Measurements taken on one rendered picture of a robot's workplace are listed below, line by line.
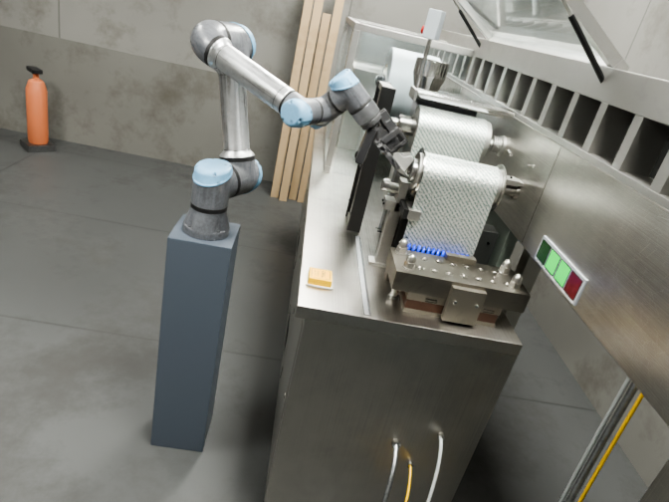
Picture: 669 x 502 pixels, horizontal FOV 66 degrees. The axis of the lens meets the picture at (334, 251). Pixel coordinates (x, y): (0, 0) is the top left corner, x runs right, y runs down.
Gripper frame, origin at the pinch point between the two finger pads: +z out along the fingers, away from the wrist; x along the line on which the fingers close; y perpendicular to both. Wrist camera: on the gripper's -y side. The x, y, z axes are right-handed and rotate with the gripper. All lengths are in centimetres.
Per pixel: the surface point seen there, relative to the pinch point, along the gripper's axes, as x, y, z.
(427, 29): 53, 35, -22
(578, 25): -20, 55, -12
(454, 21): 330, 89, 28
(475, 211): -5.3, 11.2, 21.3
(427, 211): -5.3, -0.3, 12.3
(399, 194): 2.1, -4.6, 5.3
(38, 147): 284, -253, -115
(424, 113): 21.5, 16.2, -5.9
